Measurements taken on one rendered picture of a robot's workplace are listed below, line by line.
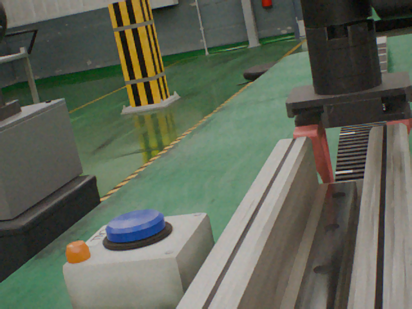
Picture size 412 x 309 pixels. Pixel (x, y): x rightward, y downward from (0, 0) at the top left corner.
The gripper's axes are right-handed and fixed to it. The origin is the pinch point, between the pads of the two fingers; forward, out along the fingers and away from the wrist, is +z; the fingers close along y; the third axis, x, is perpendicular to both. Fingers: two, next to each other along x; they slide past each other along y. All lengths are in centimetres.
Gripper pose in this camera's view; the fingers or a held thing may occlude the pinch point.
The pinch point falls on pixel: (362, 187)
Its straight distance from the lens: 62.4
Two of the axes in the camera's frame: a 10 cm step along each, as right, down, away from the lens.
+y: 9.5, -1.2, -2.7
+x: 2.3, -3.0, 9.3
